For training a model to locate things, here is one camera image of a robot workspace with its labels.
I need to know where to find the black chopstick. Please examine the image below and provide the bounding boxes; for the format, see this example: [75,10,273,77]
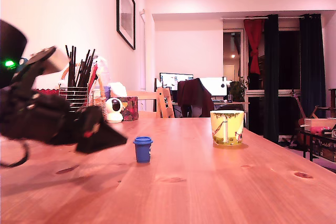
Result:
[78,48,96,88]
[65,45,72,88]
[71,46,77,88]

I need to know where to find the metal wire utensil rack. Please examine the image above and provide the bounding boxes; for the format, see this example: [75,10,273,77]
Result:
[59,82,95,113]

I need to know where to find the grey office chair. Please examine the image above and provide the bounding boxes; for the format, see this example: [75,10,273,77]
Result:
[186,103,205,119]

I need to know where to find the light wooden chair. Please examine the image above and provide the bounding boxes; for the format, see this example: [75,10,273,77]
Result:
[127,90,158,119]

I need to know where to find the white plastic bag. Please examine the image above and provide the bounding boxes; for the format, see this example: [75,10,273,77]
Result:
[93,56,112,88]

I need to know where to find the dark board game box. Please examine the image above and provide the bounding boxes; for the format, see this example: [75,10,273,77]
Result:
[313,137,336,162]

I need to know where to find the white wall pipe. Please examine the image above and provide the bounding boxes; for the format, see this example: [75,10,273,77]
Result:
[139,8,147,92]

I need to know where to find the black side table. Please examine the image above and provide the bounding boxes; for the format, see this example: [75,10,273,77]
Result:
[299,128,336,162]

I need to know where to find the yellow illustrated cup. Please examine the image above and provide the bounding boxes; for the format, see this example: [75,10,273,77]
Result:
[209,110,245,147]

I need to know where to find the blue coffee capsule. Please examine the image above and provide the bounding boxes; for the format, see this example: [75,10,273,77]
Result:
[132,136,153,164]

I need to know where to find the computer monitor with windows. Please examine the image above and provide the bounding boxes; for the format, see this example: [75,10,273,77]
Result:
[159,72,194,91]

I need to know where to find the pale wooden box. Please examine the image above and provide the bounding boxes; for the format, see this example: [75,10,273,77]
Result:
[303,118,336,132]

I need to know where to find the wooden high chair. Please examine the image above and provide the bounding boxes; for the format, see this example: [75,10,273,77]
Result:
[156,87,176,119]

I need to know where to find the wide black curtain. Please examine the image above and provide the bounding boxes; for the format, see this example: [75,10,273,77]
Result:
[299,13,327,120]

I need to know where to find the green potted plant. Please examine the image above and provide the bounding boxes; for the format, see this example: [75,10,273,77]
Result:
[228,76,249,103]

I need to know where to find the white tissue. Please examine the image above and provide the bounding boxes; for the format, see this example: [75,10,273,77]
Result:
[110,82,129,98]

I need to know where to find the bright white computer monitor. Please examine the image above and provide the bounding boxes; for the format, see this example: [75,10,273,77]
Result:
[198,77,228,97]

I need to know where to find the red utensil handle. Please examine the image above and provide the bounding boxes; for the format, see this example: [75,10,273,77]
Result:
[87,63,99,92]

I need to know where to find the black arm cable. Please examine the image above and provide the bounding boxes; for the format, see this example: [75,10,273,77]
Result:
[0,141,29,168]

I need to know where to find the black framed picture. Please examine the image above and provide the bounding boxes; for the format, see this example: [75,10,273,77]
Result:
[116,0,137,51]

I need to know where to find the narrow black curtain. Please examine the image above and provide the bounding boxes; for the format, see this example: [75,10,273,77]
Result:
[263,14,280,145]

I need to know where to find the tied red curtain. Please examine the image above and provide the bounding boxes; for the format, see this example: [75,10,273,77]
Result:
[243,18,266,75]

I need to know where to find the floral tissue box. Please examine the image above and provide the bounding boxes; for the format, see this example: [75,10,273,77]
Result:
[119,96,139,122]

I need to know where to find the wicker basket with handle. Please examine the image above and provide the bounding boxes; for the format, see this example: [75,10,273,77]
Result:
[61,63,108,122]

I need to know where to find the acoustic guitar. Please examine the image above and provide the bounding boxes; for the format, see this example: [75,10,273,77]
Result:
[290,90,308,146]

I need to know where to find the small white round camera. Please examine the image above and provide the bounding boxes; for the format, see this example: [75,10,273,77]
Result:
[105,98,124,124]

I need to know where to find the pink object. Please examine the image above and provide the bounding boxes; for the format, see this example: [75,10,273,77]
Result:
[309,126,331,134]

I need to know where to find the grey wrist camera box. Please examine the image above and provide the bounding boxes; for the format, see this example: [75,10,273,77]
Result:
[10,46,68,96]

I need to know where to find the maroon jacket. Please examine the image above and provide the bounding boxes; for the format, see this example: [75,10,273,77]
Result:
[177,78,215,118]

